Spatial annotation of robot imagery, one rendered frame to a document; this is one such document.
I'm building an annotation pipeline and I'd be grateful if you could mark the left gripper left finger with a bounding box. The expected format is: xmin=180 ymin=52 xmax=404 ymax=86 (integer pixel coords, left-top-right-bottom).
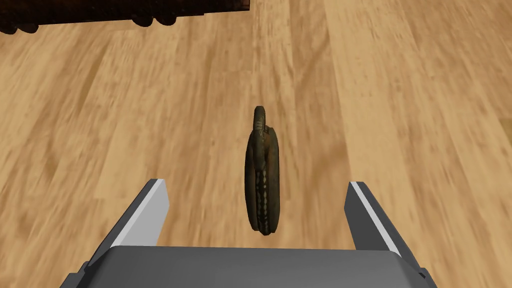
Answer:
xmin=88 ymin=178 xmax=171 ymax=267

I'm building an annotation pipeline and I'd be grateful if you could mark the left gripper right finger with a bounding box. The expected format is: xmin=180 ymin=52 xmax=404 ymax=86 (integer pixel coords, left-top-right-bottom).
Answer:
xmin=344 ymin=181 xmax=420 ymax=270

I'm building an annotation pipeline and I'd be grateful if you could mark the dark brown furniture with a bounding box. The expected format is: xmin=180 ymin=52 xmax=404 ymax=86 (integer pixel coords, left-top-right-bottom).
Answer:
xmin=0 ymin=0 xmax=251 ymax=35

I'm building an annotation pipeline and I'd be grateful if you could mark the dark bronze door handle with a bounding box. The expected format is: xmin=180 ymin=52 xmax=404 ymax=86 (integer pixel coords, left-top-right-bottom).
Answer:
xmin=244 ymin=105 xmax=281 ymax=237

